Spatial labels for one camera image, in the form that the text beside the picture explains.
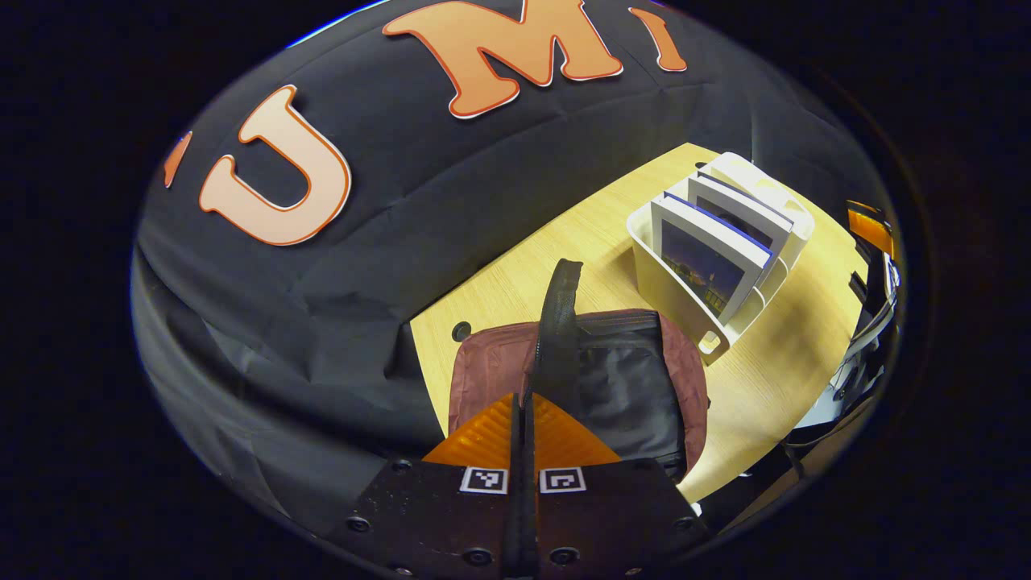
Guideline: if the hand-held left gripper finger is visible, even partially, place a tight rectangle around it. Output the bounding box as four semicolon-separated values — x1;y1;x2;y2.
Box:
524;393;711;580
326;393;524;580

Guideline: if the grey portrait cover book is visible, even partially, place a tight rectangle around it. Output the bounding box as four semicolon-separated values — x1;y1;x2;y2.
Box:
687;171;795;257

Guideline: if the maroon schoolbag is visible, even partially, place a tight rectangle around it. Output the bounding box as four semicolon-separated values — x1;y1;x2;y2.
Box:
448;259;710;484

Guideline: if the blue night cover book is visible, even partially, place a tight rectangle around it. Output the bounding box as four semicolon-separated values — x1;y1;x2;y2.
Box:
650;192;776;327

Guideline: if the white bookshelf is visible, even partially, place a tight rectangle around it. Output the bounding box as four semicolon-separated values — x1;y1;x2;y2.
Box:
626;151;817;368

